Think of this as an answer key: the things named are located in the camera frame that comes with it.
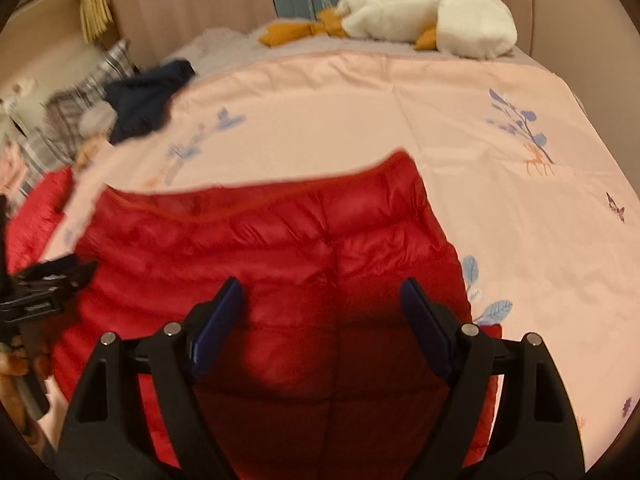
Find grey cloth bundle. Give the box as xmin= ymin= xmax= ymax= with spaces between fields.
xmin=79 ymin=101 xmax=120 ymax=137

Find beige hanging tassel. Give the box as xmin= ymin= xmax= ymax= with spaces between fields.
xmin=79 ymin=0 xmax=116 ymax=44

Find small plush toys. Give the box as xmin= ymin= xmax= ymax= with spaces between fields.
xmin=0 ymin=77 xmax=40 ymax=126

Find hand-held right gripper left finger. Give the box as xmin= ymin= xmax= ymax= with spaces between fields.
xmin=55 ymin=276 xmax=245 ymax=480

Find grey bed sheet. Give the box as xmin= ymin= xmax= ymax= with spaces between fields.
xmin=167 ymin=26 xmax=533 ymax=63

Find pile of pink clothes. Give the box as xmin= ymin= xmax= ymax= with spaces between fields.
xmin=0 ymin=141 xmax=30 ymax=188

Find navy blue garment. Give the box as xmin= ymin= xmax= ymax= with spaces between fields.
xmin=102 ymin=59 xmax=197 ymax=145

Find beige padded headboard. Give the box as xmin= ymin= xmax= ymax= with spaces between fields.
xmin=10 ymin=35 xmax=108 ymax=111

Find coral red down jacket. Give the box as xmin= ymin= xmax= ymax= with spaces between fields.
xmin=5 ymin=167 xmax=77 ymax=273

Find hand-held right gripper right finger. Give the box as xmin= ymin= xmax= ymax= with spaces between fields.
xmin=400 ymin=277 xmax=587 ymax=480

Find small orange-haired doll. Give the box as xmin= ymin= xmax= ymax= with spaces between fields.
xmin=74 ymin=136 xmax=112 ymax=167

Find small plaid pillow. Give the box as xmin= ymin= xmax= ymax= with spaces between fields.
xmin=20 ymin=91 xmax=103 ymax=181

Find white goose plush toy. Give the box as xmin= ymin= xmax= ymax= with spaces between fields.
xmin=258 ymin=0 xmax=519 ymax=59

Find pink printed blanket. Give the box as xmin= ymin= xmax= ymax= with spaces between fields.
xmin=27 ymin=50 xmax=635 ymax=467

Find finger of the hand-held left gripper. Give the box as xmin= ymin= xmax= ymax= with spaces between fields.
xmin=14 ymin=254 xmax=99 ymax=292

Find person's left hand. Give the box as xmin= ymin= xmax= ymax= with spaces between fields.
xmin=0 ymin=332 xmax=53 ymax=403

